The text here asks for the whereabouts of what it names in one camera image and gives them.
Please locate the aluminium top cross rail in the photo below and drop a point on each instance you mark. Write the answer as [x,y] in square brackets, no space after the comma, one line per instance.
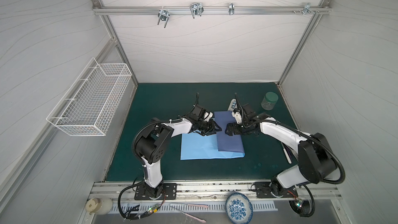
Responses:
[208,10]

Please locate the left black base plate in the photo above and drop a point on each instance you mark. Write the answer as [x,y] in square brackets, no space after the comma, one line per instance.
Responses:
[166,191]

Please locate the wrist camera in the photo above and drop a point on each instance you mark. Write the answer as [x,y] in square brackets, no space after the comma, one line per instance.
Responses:
[208,116]
[237,116]

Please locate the small metal ring clamp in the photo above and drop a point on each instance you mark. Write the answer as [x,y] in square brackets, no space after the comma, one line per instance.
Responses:
[231,9]

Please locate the left metal hook clamp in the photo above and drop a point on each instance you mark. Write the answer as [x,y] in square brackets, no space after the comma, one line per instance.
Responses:
[163,16]

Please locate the white wire basket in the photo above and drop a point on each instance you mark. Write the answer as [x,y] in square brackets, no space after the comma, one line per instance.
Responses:
[89,105]

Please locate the blue white patterned plate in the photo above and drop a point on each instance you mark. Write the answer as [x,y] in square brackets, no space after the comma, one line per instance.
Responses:
[239,209]

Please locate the middle metal hook clamp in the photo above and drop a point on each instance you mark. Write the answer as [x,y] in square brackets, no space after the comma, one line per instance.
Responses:
[196,9]

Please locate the metal hook clamp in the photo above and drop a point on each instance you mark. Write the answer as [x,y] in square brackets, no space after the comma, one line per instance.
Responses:
[196,9]
[163,16]

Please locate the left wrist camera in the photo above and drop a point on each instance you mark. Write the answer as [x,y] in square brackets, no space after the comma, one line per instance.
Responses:
[208,116]

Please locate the right metal bracket clamp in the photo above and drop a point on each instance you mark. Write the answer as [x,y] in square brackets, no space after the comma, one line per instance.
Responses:
[307,10]

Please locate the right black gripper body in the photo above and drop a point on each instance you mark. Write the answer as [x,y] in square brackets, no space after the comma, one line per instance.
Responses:
[238,127]

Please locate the light blue wrapping paper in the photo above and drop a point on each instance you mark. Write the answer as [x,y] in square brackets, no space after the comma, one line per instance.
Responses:
[217,146]

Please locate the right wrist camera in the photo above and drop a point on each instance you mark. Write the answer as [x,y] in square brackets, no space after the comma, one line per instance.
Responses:
[237,116]

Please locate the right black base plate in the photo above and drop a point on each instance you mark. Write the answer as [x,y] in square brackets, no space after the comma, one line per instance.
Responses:
[262,189]

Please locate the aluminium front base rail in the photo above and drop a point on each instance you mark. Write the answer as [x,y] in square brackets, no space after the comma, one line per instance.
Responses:
[212,190]

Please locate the green lid clear jar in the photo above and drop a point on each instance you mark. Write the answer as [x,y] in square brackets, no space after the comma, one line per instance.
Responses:
[269,101]

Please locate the white round container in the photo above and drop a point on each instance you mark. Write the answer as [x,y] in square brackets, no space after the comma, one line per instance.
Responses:
[99,206]

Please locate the green table mat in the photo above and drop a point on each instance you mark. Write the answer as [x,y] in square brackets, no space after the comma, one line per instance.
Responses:
[264,156]

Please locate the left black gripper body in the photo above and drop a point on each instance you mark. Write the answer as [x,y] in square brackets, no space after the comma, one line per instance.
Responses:
[206,127]

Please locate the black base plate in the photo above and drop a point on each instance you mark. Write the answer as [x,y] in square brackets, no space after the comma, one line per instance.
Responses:
[262,189]
[166,191]

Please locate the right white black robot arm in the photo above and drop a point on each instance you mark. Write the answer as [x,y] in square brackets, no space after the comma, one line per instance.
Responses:
[316,161]

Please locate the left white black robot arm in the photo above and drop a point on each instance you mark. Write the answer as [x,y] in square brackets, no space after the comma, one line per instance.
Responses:
[152,140]

